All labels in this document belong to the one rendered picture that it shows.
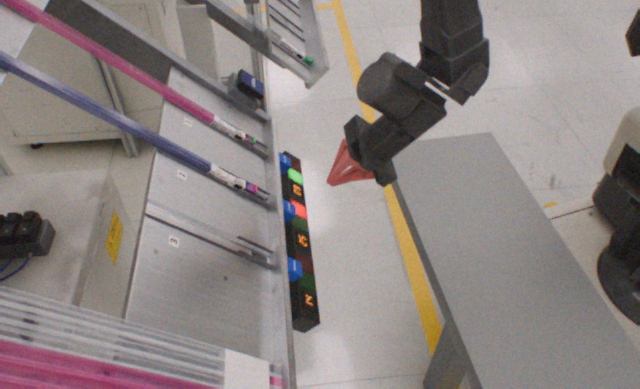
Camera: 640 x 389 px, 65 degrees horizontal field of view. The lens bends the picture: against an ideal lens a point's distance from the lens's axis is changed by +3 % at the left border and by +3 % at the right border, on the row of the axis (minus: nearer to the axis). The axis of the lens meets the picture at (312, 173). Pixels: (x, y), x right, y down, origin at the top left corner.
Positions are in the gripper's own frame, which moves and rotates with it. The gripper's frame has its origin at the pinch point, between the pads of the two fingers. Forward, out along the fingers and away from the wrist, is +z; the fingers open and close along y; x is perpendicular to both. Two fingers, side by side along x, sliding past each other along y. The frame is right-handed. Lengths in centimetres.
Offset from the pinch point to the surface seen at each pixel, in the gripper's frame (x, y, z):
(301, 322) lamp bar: 1.2, 18.1, 11.2
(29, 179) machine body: -32, -18, 46
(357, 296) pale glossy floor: 59, -22, 48
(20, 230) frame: -31.6, -1.0, 37.6
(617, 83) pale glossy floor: 158, -116, -38
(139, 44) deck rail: -30.3, -18.2, 8.0
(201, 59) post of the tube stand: -14, -45, 20
